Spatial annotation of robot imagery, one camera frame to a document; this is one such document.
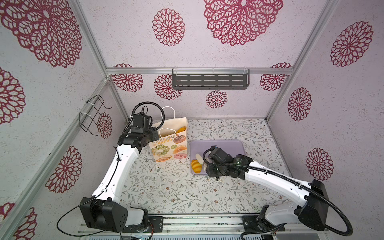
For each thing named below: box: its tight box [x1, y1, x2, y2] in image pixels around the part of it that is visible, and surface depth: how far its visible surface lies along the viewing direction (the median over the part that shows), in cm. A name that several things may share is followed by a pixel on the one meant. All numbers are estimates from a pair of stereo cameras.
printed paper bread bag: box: [148, 111, 188, 162], surface depth 86 cm
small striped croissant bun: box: [191, 159, 202, 174], surface depth 92 cm
